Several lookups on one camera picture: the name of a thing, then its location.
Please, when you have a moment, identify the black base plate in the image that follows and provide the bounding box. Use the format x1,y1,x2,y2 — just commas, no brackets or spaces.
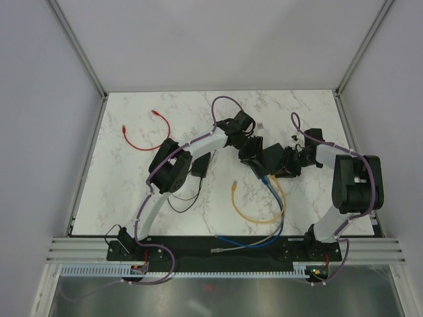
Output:
120,236,342,272

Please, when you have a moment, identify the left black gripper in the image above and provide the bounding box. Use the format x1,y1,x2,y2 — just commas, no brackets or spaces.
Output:
233,134,265,171

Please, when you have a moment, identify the black power adapter with cord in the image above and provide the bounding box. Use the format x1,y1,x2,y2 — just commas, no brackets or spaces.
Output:
167,151,215,214

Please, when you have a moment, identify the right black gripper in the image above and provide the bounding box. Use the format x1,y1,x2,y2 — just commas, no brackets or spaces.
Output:
270,146,317,179

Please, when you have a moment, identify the aluminium frame post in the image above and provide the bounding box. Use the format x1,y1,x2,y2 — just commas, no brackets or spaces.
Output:
333,0,397,98
46,0,108,100

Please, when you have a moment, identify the left aluminium frame post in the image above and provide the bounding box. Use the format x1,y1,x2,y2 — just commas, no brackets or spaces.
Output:
46,0,108,100

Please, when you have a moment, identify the black network switch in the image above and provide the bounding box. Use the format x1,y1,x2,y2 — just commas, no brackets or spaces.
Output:
262,143,284,176

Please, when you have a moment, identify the aluminium front rail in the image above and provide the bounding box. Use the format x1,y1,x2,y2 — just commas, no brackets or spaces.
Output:
47,237,405,265

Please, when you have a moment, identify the white slotted cable duct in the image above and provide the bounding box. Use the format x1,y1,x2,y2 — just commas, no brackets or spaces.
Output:
60,264,309,279

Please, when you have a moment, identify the right aluminium frame post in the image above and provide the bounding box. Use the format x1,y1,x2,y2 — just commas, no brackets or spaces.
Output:
333,0,397,98

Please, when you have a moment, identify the red ethernet cable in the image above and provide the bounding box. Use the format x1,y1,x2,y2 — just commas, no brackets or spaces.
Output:
121,109,172,152

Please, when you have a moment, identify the yellow ethernet cable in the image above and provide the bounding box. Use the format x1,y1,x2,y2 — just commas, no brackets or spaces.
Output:
230,174,287,225

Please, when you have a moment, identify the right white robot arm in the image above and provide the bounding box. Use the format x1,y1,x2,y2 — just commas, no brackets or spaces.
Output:
272,128,384,260

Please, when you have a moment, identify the blue ethernet cable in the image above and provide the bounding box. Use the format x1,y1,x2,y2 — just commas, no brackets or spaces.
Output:
214,176,287,248

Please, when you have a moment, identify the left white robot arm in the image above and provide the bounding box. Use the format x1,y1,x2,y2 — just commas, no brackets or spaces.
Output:
106,119,277,261

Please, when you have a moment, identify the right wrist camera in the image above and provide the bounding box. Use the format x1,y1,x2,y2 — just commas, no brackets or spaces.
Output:
299,128,325,146

